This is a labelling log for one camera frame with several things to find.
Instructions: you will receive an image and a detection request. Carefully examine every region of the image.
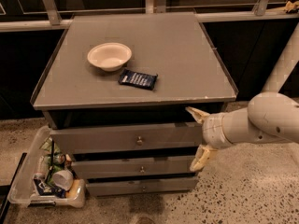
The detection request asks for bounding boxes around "grey top drawer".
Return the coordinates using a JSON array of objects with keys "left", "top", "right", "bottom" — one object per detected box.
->
[{"left": 50, "top": 122, "right": 202, "bottom": 154}]

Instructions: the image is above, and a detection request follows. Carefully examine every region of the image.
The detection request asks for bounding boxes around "grey middle drawer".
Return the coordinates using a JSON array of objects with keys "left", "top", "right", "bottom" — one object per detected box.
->
[{"left": 72, "top": 156, "right": 193, "bottom": 179}]

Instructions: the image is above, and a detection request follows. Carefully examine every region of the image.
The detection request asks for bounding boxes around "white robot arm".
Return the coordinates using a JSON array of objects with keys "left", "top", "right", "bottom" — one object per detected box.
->
[{"left": 186, "top": 25, "right": 299, "bottom": 172}]

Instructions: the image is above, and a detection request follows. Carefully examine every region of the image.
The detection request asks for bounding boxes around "white cup in bin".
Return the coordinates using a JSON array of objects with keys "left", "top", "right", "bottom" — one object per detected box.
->
[{"left": 52, "top": 170, "right": 74, "bottom": 190}]

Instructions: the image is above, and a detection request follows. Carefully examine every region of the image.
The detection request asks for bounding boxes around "metal railing frame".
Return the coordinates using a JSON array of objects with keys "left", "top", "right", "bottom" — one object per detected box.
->
[{"left": 0, "top": 0, "right": 299, "bottom": 33}]

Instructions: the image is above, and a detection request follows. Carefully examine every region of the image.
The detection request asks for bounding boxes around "clear plastic bin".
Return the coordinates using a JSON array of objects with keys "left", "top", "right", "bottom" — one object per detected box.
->
[{"left": 8, "top": 126, "right": 85, "bottom": 208}]

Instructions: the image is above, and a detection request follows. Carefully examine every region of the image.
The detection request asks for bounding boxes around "grey bottom drawer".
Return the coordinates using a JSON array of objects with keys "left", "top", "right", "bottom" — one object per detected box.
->
[{"left": 86, "top": 176, "right": 198, "bottom": 196}]

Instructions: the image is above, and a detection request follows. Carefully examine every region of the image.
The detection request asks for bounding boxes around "yellow sponge in bin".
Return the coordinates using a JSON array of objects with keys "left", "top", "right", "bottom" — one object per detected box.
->
[{"left": 66, "top": 179, "right": 81, "bottom": 199}]

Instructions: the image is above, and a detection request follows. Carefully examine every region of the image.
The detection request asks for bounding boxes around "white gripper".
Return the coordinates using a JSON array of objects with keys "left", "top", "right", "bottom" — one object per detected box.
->
[{"left": 186, "top": 106, "right": 233, "bottom": 172}]

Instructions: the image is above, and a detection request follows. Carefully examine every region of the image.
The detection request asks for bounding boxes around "white paper bowl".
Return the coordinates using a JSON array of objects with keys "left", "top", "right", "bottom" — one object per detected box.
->
[{"left": 87, "top": 43, "right": 132, "bottom": 72}]

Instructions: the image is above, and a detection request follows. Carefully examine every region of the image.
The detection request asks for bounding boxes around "dark blue snack packet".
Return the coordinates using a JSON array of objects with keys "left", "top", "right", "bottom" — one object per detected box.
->
[{"left": 118, "top": 69, "right": 158, "bottom": 91}]

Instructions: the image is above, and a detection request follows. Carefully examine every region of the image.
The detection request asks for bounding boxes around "blue packet in bin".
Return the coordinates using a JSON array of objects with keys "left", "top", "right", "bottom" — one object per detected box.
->
[{"left": 33, "top": 179, "right": 66, "bottom": 198}]

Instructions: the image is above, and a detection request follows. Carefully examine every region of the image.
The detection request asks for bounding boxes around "grey drawer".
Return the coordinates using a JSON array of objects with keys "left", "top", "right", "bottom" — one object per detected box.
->
[
  {"left": 50, "top": 122, "right": 202, "bottom": 154},
  {"left": 86, "top": 176, "right": 198, "bottom": 196},
  {"left": 72, "top": 156, "right": 193, "bottom": 179}
]

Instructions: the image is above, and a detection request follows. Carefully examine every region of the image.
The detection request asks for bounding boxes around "grey drawer cabinet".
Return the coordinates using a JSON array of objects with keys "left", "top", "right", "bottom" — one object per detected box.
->
[{"left": 32, "top": 16, "right": 237, "bottom": 185}]

